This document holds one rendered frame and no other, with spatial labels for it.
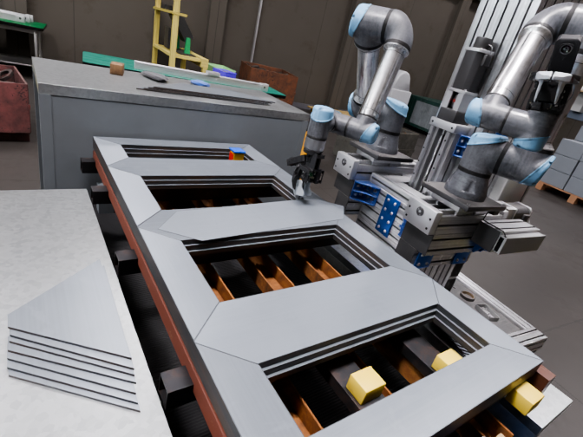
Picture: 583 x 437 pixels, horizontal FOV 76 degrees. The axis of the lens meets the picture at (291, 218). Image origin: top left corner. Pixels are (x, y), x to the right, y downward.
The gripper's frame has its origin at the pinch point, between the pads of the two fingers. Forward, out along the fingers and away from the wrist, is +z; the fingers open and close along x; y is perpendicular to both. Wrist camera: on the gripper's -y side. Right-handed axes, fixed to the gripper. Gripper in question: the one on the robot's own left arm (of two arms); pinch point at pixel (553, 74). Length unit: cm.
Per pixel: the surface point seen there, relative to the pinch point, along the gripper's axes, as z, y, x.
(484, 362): 10, 61, -6
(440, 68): -1033, -60, 325
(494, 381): 14, 61, -9
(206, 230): 25, 50, 70
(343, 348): 29, 60, 19
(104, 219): 17, 72, 141
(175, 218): 28, 49, 79
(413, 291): -3, 58, 15
